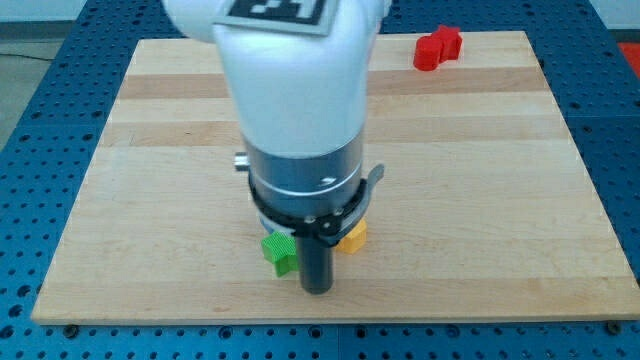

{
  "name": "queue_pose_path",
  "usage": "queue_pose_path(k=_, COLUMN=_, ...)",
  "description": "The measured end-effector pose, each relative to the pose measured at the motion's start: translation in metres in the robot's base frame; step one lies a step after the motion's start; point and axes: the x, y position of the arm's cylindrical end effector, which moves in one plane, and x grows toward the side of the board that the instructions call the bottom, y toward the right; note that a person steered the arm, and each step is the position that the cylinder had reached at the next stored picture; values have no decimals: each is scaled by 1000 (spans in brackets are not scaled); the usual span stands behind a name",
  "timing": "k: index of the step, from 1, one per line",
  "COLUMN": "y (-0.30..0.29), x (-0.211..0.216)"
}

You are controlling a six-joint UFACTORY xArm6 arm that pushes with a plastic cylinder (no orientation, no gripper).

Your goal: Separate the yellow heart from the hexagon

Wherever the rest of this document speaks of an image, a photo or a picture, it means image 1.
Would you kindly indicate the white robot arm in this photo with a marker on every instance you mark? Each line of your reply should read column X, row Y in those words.
column 297, row 72

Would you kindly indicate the yellow block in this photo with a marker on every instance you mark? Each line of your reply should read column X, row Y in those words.
column 354, row 240

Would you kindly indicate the green star block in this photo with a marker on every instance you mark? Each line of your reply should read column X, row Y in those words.
column 279, row 249

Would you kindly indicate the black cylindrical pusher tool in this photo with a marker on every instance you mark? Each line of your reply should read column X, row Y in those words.
column 315, row 265

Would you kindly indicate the black white fiducial marker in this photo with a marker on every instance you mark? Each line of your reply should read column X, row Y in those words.
column 314, row 17

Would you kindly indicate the red cylinder block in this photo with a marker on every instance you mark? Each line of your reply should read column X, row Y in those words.
column 427, row 54

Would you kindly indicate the red star block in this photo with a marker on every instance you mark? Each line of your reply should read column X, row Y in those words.
column 451, row 42

